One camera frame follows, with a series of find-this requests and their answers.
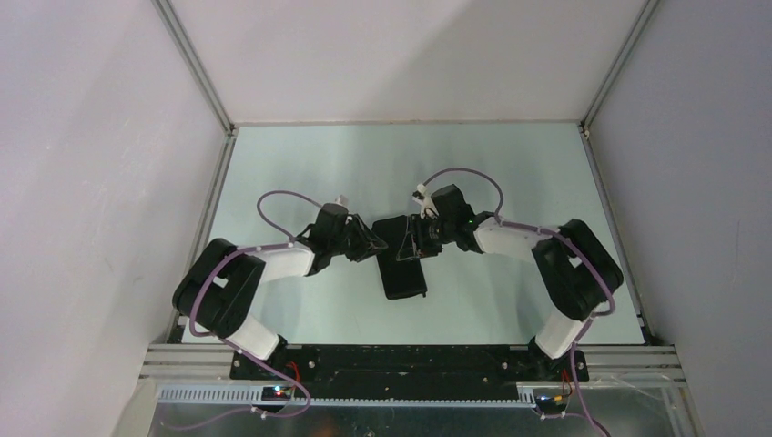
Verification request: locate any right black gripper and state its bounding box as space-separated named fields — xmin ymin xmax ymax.
xmin=396 ymin=213 xmax=454 ymax=260

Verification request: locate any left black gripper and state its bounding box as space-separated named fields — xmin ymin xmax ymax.
xmin=329 ymin=214 xmax=387 ymax=263

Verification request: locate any black zippered tool case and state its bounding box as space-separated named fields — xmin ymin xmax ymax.
xmin=372 ymin=215 xmax=428 ymax=300

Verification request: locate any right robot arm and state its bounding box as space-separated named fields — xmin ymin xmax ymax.
xmin=395 ymin=185 xmax=624 ymax=381

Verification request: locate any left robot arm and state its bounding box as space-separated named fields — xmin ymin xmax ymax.
xmin=171 ymin=203 xmax=388 ymax=380

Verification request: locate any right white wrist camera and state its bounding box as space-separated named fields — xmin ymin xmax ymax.
xmin=411 ymin=184 xmax=439 ymax=219

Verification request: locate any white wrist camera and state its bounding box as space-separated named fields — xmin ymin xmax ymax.
xmin=334 ymin=195 xmax=349 ymax=208
xmin=411 ymin=184 xmax=439 ymax=219

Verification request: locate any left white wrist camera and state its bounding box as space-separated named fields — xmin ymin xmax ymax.
xmin=334 ymin=195 xmax=349 ymax=208

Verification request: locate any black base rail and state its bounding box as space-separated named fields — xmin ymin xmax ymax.
xmin=269 ymin=344 xmax=589 ymax=402

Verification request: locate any left aluminium frame post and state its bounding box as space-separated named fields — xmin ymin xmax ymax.
xmin=151 ymin=0 xmax=235 ymax=136

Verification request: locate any aluminium frame post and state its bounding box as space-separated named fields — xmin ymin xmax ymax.
xmin=580 ymin=0 xmax=661 ymax=138
xmin=151 ymin=0 xmax=235 ymax=136

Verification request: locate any right aluminium frame post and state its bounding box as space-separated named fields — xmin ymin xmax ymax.
xmin=580 ymin=0 xmax=661 ymax=138

